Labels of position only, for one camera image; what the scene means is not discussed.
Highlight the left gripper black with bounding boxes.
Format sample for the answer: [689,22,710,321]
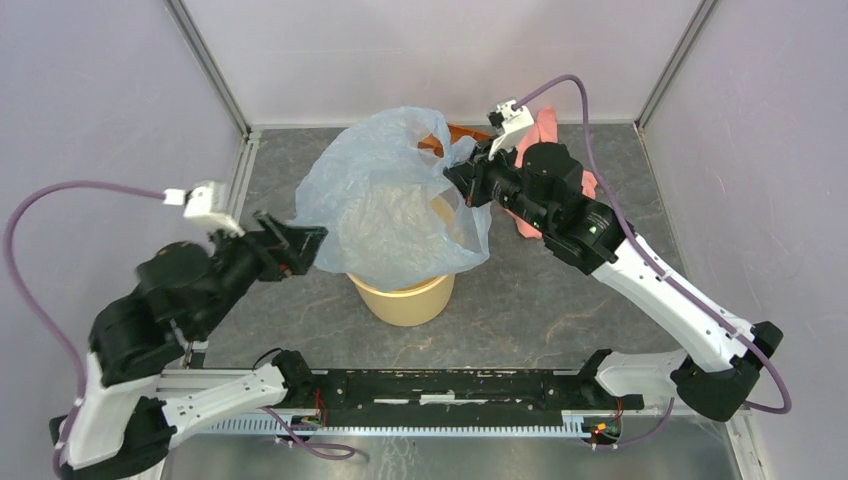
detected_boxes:
[196,206,333,335]

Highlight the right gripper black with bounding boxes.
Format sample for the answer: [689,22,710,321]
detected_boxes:
[445,134,553,233]

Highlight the light blue plastic trash bag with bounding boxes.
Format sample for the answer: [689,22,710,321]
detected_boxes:
[293,106,492,291]

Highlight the tan cylindrical trash bin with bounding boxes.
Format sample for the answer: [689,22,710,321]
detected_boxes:
[345,192,468,329]

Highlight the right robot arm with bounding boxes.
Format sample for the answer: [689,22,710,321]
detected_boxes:
[442,142,783,421]

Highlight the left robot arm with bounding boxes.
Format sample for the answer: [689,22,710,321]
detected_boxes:
[50,212,327,479]

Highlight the orange compartment tray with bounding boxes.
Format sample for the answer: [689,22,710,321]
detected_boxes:
[418,124,491,158]

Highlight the pink cloth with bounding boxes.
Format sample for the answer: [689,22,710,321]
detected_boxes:
[509,107,598,239]

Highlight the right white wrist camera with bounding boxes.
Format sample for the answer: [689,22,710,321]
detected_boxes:
[487,99,535,160]

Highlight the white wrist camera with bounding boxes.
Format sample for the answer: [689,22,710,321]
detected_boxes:
[163,180,246,237]
[487,99,535,160]

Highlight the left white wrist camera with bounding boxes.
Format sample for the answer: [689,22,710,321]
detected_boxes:
[163,180,246,237]

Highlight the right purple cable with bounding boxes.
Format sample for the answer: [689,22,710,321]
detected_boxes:
[513,73,794,417]

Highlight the purple cable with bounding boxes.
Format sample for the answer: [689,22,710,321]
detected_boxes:
[3,180,188,480]
[513,73,794,417]

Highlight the left corner aluminium post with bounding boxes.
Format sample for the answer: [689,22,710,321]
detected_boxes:
[164,0,252,138]

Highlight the corner aluminium post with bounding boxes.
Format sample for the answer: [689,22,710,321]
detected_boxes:
[164,0,252,138]
[634,0,720,132]

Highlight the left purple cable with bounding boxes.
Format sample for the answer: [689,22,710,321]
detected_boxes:
[3,180,188,480]

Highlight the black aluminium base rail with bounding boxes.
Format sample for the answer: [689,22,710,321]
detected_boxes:
[206,369,668,446]

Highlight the right corner aluminium post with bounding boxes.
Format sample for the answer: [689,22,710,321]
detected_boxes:
[634,0,720,132]

